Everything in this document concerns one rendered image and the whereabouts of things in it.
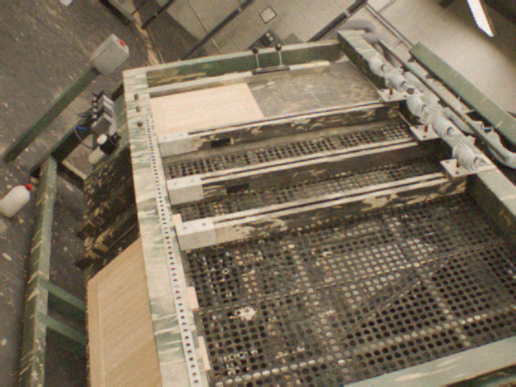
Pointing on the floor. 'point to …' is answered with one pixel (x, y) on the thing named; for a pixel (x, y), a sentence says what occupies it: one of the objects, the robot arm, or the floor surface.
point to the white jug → (15, 200)
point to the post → (51, 113)
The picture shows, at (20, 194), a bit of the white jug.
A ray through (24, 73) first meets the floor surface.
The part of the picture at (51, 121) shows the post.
